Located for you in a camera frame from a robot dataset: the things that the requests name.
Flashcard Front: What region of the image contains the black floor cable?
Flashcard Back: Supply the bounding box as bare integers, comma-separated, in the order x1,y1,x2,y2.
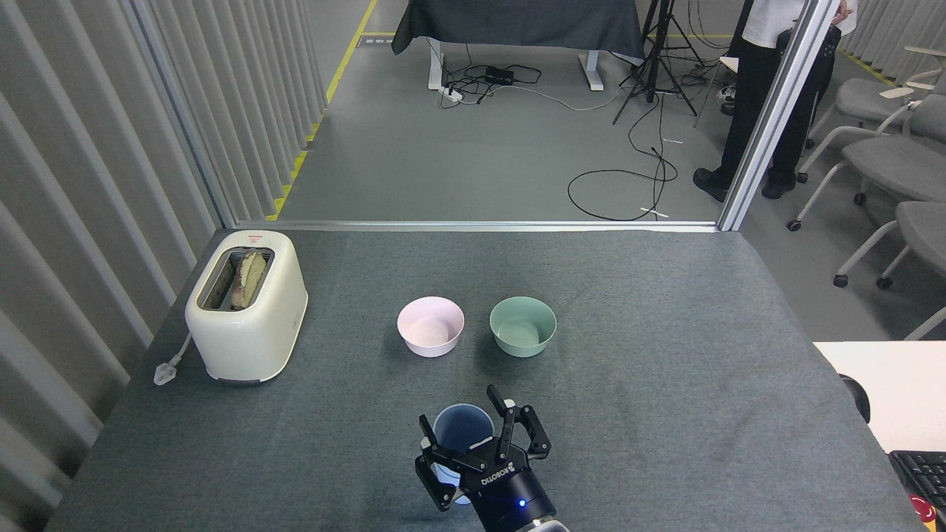
567,92,679,222

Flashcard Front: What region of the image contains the white floor cable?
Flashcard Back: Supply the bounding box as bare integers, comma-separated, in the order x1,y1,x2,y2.
462,83,620,112

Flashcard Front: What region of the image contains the black computer mouse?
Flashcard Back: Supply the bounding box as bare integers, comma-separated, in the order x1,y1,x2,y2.
839,374,871,423

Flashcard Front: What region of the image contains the silver frame rail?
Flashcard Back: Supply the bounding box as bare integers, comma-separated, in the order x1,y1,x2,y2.
235,219,722,234

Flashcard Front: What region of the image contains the dark grey table cloth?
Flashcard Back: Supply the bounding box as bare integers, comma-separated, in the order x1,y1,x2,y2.
44,229,925,532

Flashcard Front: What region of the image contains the grey chair white frame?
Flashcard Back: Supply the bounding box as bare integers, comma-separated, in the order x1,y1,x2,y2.
786,95,946,233
833,201,946,290
801,46,946,152

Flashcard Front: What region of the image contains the person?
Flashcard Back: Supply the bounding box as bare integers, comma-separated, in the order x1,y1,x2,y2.
693,0,862,203

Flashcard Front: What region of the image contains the cream white toaster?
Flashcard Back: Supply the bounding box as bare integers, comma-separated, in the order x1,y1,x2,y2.
185,230,308,384

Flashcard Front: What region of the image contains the green bowl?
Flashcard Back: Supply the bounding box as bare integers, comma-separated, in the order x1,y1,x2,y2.
489,296,557,358

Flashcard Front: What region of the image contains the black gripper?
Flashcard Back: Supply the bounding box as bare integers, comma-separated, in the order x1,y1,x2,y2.
414,384,557,532

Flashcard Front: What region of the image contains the silver frame post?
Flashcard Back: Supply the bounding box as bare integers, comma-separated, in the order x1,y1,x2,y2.
120,0,239,228
718,0,843,232

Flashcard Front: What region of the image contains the toasted bread slice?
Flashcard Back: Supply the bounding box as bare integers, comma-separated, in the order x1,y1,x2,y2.
231,250,268,310

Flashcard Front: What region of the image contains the black tripod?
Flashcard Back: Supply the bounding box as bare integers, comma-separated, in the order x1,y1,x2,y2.
612,0,705,126

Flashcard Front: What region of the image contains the black keyboard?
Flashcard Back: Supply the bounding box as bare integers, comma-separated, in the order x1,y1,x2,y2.
888,450,946,518

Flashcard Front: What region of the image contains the table with dark cloth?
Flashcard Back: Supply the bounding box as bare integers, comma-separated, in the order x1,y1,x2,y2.
391,0,647,92

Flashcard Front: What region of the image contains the white toaster plug cord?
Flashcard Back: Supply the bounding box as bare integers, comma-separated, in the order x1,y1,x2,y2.
154,332,194,386

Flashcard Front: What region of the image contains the pink bowl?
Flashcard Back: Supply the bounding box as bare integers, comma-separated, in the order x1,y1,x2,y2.
397,296,466,358

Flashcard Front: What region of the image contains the white desk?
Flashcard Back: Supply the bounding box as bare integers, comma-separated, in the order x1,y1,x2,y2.
813,341,946,454

